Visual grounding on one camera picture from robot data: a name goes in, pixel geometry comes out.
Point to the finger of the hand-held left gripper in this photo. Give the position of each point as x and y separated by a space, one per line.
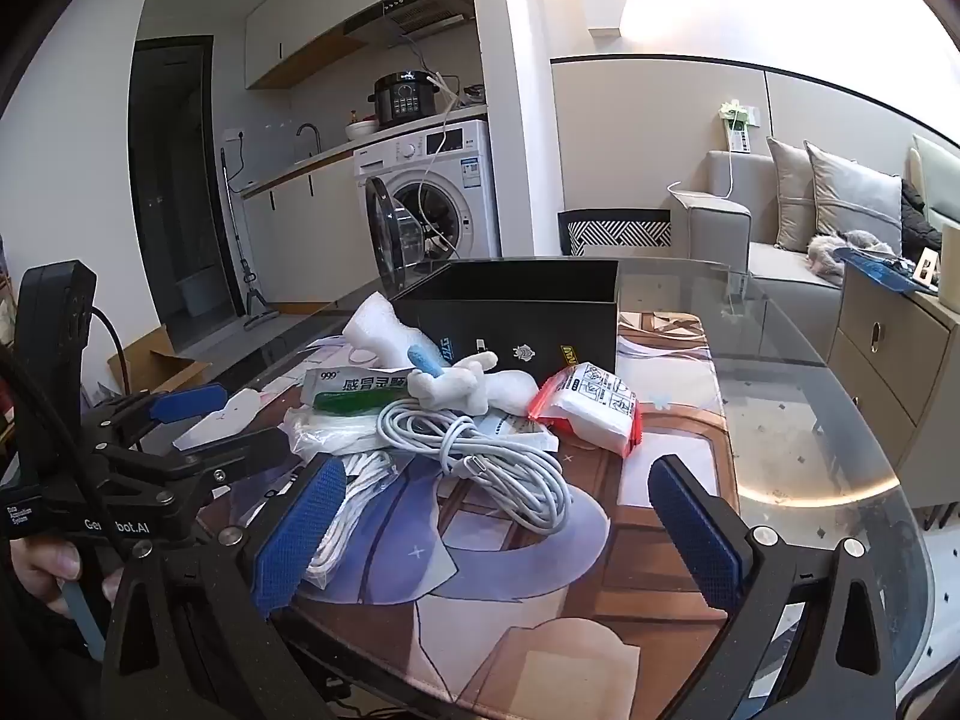
240 450
187 403

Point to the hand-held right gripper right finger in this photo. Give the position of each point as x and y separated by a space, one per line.
697 540

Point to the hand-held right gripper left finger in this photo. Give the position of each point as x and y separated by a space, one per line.
296 540

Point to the white green medicine packet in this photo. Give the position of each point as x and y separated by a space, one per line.
352 388

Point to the red white tissue packet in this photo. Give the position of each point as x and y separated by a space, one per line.
592 405

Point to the white plush toy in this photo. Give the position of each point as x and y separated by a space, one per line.
454 386

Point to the black cardboard box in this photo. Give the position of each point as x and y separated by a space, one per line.
510 322

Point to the person's left hand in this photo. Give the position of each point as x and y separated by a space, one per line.
41 566

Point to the grey bin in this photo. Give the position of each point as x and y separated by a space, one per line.
199 294

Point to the mop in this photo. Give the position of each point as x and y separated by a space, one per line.
244 262

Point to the printed desk mat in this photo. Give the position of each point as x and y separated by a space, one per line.
525 585

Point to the white foam piece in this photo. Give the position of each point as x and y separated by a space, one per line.
375 330

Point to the dark glass door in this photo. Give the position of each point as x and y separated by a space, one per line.
172 187

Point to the kitchen counter cabinets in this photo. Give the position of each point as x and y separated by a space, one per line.
307 217

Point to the beige side cabinet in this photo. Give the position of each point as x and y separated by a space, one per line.
892 360

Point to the beige sofa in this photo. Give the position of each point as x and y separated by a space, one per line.
787 262

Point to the black kitchen faucet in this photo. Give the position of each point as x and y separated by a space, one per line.
311 136

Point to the patterned black white chair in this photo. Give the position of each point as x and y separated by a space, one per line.
615 229

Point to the grey furry item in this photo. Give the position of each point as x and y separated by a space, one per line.
844 247

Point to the blue tray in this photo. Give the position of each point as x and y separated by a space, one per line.
889 270

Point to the white washing machine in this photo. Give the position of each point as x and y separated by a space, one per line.
465 187

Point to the beige cushion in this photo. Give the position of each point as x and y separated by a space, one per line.
791 195

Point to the grey cushion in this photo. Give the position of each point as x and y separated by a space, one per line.
855 202

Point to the black pressure cooker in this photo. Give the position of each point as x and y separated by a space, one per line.
405 97

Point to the black garment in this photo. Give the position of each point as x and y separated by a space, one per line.
919 217

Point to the pale green cushion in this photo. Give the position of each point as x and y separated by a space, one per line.
937 172

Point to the range hood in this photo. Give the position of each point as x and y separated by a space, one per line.
420 11

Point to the white wall cabinets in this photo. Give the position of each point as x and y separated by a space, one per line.
315 15

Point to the wall socket with charger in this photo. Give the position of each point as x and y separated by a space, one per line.
736 127

